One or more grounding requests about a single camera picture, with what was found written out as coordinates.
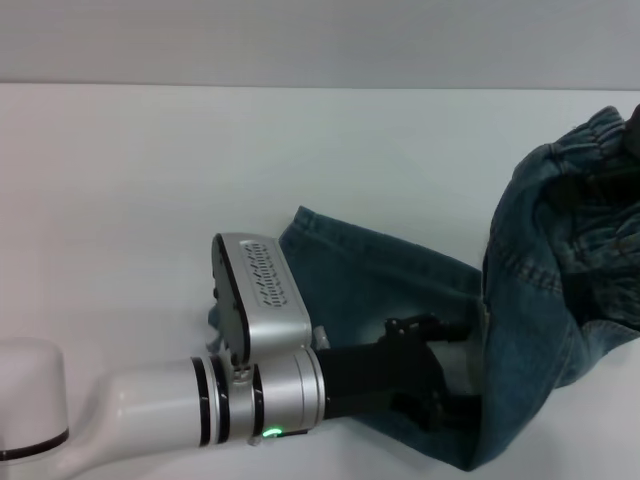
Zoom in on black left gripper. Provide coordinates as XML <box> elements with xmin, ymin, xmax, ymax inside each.
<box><xmin>316</xmin><ymin>312</ymin><xmax>485</xmax><ymax>433</ymax></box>

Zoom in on blue denim shorts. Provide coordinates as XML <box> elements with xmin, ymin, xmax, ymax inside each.
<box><xmin>205</xmin><ymin>103</ymin><xmax>640</xmax><ymax>474</ymax></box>

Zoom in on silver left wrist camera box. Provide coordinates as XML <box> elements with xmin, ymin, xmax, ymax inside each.
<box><xmin>208</xmin><ymin>231</ymin><xmax>315</xmax><ymax>367</ymax></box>

